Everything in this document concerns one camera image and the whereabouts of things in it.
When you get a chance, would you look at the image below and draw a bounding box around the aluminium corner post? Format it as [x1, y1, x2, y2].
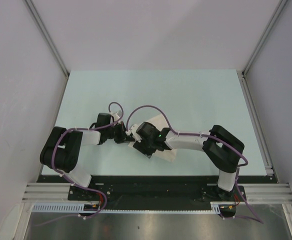
[241, 0, 290, 78]
[22, 0, 70, 80]

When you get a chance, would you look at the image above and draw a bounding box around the front aluminium rail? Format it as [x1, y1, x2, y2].
[22, 183, 292, 205]

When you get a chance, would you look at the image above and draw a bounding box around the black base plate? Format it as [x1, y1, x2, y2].
[37, 175, 277, 211]

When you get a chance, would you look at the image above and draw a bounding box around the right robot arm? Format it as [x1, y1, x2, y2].
[130, 122, 248, 201]

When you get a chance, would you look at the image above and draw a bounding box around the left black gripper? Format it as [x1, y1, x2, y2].
[105, 121, 134, 144]

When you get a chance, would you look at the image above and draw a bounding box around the white cloth napkin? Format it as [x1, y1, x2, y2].
[128, 114, 177, 163]

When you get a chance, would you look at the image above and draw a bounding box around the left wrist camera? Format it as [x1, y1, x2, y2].
[110, 110, 123, 123]

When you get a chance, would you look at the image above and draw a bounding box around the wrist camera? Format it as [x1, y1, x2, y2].
[126, 124, 142, 143]
[110, 110, 123, 123]

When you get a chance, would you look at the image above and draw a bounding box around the left aluminium corner post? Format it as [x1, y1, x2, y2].
[22, 0, 70, 80]

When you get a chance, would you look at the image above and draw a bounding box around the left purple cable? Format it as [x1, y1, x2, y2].
[34, 101, 124, 226]

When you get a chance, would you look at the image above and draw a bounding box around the right side aluminium rail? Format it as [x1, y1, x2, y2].
[237, 71, 275, 176]

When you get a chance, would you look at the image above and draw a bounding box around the aluminium rail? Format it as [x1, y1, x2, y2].
[237, 71, 275, 176]
[22, 183, 292, 205]

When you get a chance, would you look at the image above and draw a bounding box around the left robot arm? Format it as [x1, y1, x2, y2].
[39, 110, 127, 200]

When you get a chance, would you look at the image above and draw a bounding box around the white slotted cable duct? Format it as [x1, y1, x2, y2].
[32, 201, 223, 215]

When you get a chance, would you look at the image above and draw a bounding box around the right aluminium corner post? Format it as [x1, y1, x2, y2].
[241, 0, 290, 78]

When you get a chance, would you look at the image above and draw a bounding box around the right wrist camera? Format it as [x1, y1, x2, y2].
[126, 124, 142, 143]

